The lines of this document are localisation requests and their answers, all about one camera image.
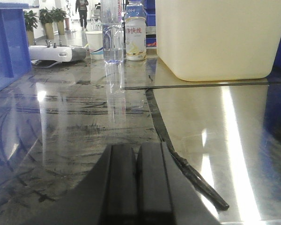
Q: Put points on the white paper cup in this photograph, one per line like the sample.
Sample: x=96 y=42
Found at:
x=95 y=42

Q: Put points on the white milk drink bottle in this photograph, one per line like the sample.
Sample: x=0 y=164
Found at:
x=135 y=31

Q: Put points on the blue crate at left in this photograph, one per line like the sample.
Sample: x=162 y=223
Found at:
x=14 y=49

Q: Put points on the white grey device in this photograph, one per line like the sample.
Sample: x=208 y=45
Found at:
x=65 y=53

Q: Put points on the walking person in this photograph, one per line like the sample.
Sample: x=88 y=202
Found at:
x=81 y=6

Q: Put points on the black cable tie strip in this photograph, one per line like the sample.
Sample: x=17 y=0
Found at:
x=187 y=170

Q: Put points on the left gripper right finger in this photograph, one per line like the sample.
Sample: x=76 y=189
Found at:
x=166 y=196

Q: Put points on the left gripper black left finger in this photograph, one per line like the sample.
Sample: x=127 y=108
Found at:
x=106 y=196

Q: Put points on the cream plastic bin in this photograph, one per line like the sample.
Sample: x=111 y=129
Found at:
x=216 y=40

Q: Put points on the clear water bottle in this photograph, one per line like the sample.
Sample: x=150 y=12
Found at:
x=113 y=35

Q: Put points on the potted plant gold pot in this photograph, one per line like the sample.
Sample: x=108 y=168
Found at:
x=31 y=20

